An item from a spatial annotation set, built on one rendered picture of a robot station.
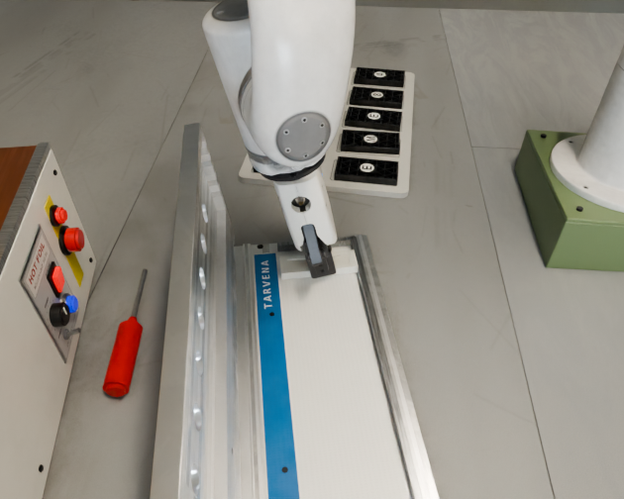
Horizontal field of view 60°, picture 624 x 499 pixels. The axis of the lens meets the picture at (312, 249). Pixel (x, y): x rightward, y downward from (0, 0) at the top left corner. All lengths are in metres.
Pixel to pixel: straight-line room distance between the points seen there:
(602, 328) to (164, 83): 0.90
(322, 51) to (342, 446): 0.37
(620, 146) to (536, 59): 0.58
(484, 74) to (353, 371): 0.79
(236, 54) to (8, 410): 0.36
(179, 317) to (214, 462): 0.14
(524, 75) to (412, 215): 0.53
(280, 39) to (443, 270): 0.44
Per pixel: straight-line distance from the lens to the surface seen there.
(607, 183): 0.82
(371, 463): 0.57
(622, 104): 0.78
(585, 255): 0.80
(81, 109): 1.15
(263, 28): 0.42
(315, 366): 0.62
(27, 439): 0.58
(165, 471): 0.36
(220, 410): 0.51
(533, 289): 0.77
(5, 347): 0.54
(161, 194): 0.89
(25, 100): 1.23
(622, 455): 0.67
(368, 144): 0.93
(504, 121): 1.09
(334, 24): 0.43
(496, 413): 0.64
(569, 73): 1.31
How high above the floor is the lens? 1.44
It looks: 45 degrees down
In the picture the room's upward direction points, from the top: straight up
